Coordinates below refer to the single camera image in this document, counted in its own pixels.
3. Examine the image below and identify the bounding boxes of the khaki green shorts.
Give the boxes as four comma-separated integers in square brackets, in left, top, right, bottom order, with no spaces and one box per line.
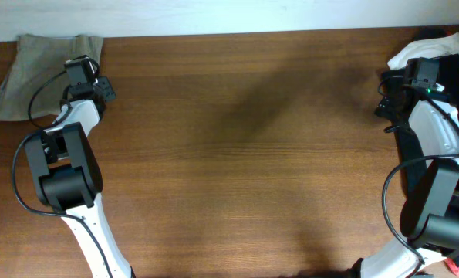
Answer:
[0,35,104,121]

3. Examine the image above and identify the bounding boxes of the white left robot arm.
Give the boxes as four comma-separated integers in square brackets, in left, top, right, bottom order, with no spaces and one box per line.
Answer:
[18,55,135,278]

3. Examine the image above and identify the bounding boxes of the black folded garment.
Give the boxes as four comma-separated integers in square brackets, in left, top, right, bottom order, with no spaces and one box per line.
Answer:
[380,53,459,271]

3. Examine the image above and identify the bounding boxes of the white folded garment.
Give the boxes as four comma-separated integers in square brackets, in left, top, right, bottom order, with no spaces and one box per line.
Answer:
[387,32,459,70]

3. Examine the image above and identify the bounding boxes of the red object at corner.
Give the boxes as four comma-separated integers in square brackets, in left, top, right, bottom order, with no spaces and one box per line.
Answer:
[444,258,459,278]

